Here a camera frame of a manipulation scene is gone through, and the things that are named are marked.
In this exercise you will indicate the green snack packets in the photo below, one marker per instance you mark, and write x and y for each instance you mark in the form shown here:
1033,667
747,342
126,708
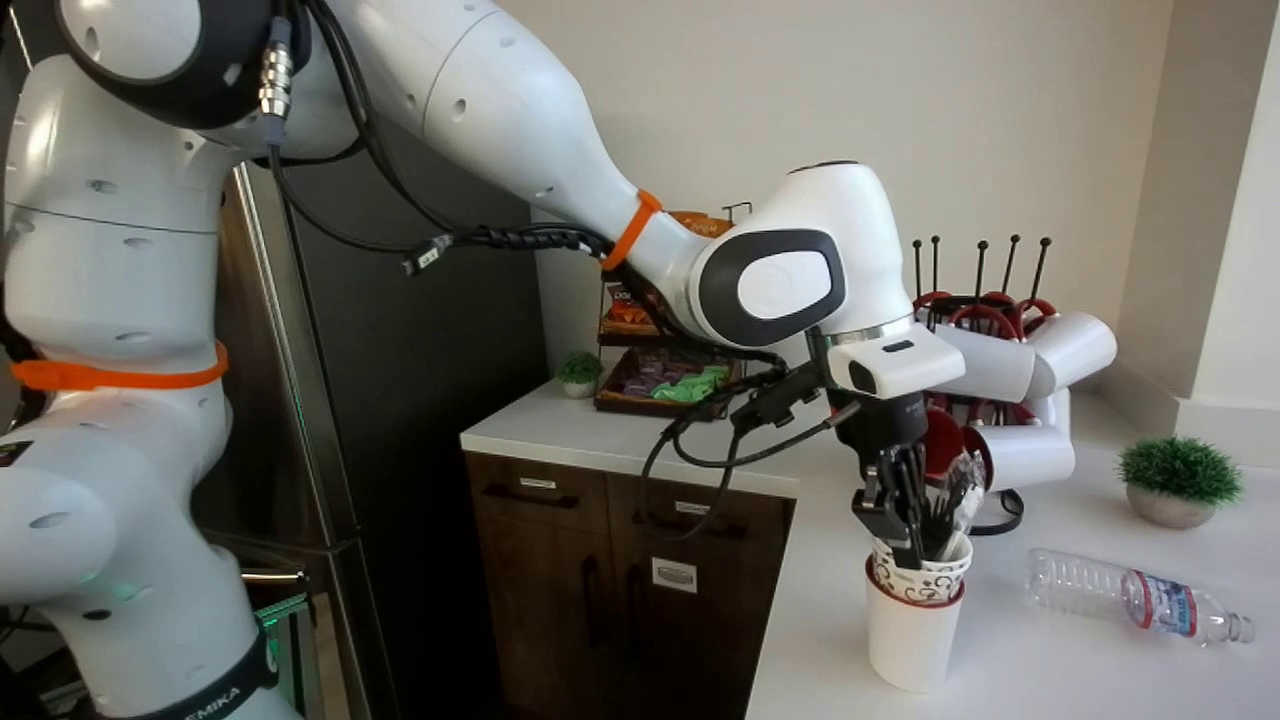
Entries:
690,390

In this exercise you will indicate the dark wood drawer cabinet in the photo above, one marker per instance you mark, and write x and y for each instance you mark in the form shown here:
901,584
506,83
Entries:
623,599

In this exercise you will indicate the white mug with red handle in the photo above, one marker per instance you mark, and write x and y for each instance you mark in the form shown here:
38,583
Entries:
910,647

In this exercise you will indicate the small potted green plant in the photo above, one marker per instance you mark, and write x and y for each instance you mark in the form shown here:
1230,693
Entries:
1178,482

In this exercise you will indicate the patterned paper cup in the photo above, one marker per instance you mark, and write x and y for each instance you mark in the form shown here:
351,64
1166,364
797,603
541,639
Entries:
931,583

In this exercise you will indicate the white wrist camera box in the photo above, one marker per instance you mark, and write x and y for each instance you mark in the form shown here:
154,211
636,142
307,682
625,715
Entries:
893,364

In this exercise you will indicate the clear plastic water bottle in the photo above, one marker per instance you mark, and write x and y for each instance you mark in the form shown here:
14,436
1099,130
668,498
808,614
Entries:
1132,599

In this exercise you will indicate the black mug tree rack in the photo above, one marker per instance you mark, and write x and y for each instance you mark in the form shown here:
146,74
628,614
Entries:
1005,420

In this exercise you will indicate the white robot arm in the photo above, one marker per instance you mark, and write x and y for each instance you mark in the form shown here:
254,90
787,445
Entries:
112,176

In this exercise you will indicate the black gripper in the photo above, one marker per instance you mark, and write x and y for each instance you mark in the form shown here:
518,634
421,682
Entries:
891,451

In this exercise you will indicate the wire snack shelf rack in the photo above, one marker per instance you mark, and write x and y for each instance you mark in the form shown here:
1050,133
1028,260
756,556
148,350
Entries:
647,350

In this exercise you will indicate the stainless steel refrigerator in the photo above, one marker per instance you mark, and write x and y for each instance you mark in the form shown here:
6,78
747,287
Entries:
351,390

